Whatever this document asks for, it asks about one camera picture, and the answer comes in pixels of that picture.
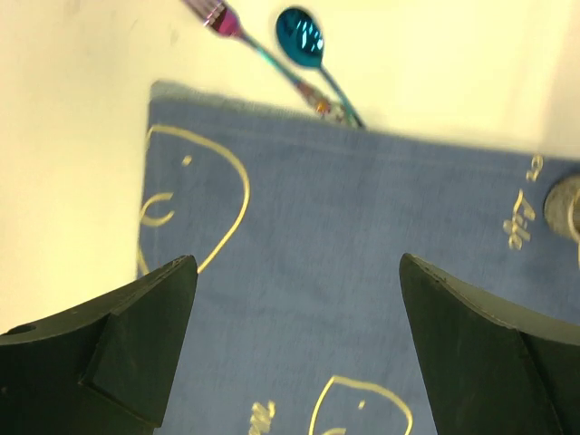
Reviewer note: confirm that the blue cloth placemat with fish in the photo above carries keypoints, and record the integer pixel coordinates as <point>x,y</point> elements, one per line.
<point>298,227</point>

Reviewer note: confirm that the speckled ceramic cup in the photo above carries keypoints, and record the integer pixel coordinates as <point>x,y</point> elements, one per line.
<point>559,207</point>

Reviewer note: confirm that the blue metallic spoon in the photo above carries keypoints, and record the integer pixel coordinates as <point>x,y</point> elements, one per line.
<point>302,41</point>

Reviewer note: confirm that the purple fork with patterned handle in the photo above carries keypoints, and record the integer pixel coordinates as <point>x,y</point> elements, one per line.
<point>222,19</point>

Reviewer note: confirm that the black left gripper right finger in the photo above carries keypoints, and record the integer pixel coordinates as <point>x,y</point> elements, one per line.
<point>489,366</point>

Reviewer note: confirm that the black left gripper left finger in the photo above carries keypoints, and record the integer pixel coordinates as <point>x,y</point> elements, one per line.
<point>102,367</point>

